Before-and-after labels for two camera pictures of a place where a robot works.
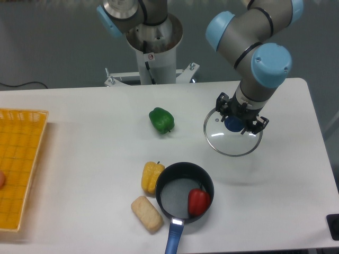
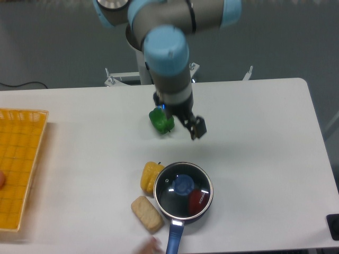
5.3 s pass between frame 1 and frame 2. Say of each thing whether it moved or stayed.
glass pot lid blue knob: moved
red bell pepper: stayed
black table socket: stayed
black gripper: moved
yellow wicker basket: stayed
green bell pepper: stayed
